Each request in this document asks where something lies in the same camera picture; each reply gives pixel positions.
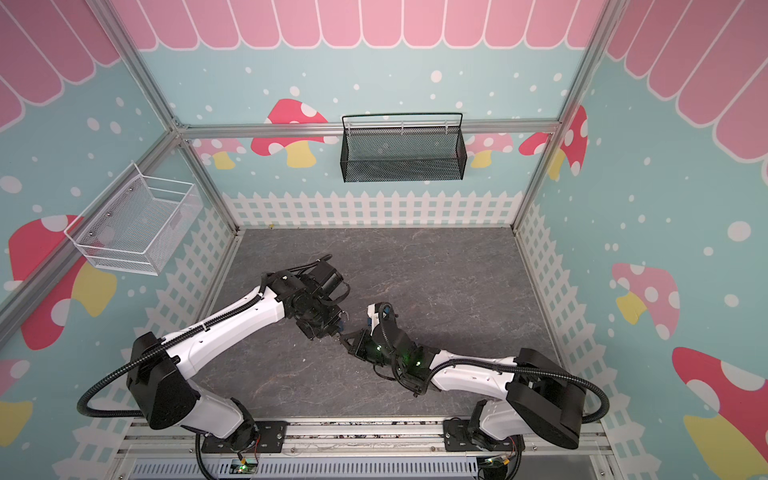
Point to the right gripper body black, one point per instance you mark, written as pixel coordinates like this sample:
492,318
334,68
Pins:
363,347

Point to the white wire mesh basket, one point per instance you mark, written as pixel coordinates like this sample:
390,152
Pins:
137,227

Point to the black wire mesh basket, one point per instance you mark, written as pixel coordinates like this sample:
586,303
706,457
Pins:
403,147

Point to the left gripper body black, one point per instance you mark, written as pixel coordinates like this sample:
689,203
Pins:
319,318

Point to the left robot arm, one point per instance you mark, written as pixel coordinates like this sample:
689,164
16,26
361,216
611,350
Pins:
159,375

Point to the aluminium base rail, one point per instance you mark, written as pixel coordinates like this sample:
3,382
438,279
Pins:
314,436

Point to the white slotted cable duct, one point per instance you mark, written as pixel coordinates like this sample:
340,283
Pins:
345,468

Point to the left green circuit board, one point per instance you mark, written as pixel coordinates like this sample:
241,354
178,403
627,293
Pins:
243,465

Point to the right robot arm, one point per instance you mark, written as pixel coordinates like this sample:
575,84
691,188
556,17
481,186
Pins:
522,394

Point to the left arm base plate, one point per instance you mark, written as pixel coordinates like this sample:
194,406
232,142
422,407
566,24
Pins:
264,436

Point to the right green circuit board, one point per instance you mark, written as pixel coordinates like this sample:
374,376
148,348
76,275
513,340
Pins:
495,462

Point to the green circuit board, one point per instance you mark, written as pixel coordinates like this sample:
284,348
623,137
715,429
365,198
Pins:
243,465
495,462

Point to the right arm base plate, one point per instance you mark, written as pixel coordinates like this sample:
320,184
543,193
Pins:
459,436

